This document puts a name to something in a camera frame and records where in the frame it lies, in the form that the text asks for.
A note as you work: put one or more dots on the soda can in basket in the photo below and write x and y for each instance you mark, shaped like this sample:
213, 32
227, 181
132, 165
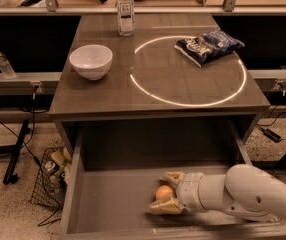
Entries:
51, 167

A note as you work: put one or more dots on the black stand leg left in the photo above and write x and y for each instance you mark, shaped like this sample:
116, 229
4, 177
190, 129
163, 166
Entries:
14, 152

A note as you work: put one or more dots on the clear water bottle with label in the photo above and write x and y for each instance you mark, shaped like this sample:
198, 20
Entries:
126, 21

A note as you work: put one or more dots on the grey open drawer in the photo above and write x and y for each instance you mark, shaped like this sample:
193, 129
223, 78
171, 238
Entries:
118, 166

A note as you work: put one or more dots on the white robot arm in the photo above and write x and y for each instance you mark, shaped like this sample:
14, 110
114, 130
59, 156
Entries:
244, 191

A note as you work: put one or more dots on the white bowl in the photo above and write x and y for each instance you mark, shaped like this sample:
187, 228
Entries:
91, 61

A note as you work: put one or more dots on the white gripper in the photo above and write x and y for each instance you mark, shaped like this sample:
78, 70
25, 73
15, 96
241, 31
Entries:
187, 190

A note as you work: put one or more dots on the black wire basket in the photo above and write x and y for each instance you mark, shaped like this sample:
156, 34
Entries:
49, 190

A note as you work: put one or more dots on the black power adapter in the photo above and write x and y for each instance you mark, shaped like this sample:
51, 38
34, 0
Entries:
272, 135

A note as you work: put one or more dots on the orange fruit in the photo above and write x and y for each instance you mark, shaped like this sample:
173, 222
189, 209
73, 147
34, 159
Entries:
163, 191

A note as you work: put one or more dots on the small water bottle on ledge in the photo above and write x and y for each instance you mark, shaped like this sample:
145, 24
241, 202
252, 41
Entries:
6, 68

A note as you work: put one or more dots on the blue chip bag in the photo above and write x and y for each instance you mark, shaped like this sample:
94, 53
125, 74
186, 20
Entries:
208, 46

